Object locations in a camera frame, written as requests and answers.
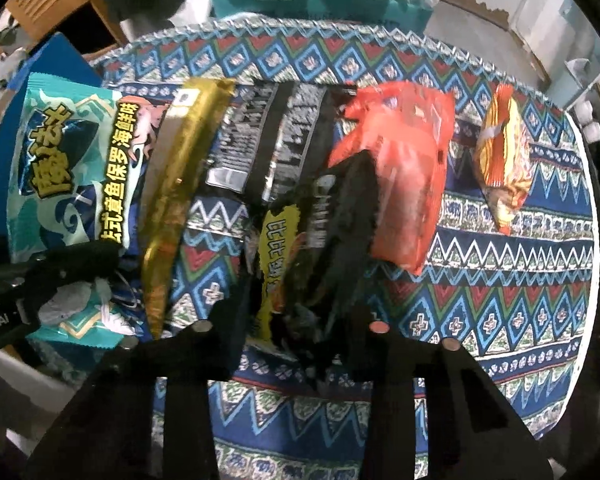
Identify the shoe rack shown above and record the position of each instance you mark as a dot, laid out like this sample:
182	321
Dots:
597	125

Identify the long yellow snack packet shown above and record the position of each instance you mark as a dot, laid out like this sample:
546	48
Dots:
180	175

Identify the blue patterned tablecloth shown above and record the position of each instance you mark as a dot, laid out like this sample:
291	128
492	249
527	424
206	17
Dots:
505	285

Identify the orange black snack packet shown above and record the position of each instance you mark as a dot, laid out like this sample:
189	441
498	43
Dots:
410	170

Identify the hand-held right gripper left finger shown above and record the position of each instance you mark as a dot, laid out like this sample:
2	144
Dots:
225	345

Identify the black silver-print snack packet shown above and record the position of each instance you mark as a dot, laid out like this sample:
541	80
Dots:
280	125

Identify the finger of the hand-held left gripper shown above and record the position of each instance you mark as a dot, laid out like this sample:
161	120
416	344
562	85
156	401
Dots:
75	265

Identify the teal snack packet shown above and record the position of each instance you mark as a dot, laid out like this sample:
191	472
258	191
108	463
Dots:
70	160

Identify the small orange yellow snack packet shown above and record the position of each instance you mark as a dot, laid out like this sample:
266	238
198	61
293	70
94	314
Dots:
502	170

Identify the blue-rimmed cardboard box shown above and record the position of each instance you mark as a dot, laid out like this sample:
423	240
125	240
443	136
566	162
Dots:
50	60

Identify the black yellow-label snack packet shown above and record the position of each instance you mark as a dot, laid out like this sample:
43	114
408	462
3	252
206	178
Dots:
320	260

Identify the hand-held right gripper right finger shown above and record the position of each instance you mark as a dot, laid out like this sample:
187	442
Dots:
380	355

